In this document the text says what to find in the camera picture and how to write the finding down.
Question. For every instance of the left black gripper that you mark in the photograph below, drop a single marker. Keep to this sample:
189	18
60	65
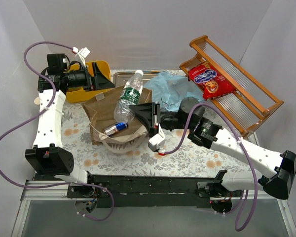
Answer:
90	79

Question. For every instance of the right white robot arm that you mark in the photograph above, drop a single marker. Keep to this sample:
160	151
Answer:
203	124

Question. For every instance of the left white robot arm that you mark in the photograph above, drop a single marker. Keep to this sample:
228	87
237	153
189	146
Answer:
47	156

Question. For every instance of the floral table mat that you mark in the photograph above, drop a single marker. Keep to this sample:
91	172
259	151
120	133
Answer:
190	160

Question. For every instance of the orange wooden rack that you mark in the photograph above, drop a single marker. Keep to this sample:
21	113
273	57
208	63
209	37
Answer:
251	104

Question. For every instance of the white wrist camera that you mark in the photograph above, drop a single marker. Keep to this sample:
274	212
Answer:
157	141
81	54

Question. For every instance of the light blue plastic bag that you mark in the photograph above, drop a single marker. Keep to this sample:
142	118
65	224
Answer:
169	90

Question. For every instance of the brown burlap tote bag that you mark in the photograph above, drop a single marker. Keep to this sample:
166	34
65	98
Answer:
100	111

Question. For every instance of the yellow plastic basket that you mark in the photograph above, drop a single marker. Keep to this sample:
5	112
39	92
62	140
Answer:
78	94

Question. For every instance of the red snack packet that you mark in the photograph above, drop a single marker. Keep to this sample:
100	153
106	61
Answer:
213	83

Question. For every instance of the blue drink can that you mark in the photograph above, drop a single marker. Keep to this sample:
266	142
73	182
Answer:
115	128

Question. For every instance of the green pump bottle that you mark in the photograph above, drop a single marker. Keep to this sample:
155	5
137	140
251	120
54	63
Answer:
37	101

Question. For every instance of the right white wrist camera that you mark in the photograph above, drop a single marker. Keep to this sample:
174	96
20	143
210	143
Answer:
157	141

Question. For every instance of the aluminium frame rail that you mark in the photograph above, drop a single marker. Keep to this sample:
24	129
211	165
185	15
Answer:
61	191

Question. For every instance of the silver metal tray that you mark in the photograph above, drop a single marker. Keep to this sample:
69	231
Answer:
121	78

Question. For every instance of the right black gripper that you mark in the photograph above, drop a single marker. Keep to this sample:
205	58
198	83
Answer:
157	115

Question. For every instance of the clear plastic water bottle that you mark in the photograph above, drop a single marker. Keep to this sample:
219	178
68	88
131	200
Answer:
130	96

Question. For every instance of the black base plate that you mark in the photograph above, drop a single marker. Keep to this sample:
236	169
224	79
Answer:
150	191

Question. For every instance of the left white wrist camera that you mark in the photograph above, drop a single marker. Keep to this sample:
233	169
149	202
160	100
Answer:
81	54

